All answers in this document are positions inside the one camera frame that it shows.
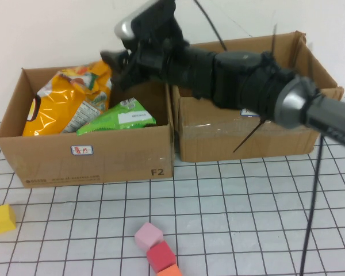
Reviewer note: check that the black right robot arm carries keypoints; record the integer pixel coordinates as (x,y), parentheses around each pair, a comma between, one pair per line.
(233,77)

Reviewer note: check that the pink foam cube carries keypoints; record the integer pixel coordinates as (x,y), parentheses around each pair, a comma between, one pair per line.
(148,234)

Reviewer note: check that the red foam cube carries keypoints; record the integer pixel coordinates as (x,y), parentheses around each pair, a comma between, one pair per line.
(161,257)

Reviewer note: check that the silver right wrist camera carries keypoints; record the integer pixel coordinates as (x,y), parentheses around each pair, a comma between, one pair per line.
(149,20)

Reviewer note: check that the large orange chips bag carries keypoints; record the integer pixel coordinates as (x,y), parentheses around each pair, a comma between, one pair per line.
(63,100)

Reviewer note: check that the orange foam cube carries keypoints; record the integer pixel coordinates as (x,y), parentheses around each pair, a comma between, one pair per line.
(169,271)

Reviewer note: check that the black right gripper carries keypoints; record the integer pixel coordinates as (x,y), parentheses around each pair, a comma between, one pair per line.
(149,60)

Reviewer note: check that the cardboard box with clear tape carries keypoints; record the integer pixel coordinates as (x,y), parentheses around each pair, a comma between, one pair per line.
(218,143)

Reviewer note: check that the yellow foam cube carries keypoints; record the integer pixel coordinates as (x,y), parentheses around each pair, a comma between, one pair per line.
(3,220)

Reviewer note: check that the white grid tablecloth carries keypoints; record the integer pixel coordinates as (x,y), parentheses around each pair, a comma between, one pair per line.
(218,207)

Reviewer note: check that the cardboard box with F2 print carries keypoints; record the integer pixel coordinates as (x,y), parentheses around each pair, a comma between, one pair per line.
(126,155)

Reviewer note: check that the black zip tie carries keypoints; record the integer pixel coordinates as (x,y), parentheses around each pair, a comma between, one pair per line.
(247,138)
(274,37)

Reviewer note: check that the green snack bag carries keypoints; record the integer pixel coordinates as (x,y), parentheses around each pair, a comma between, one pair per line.
(115,119)

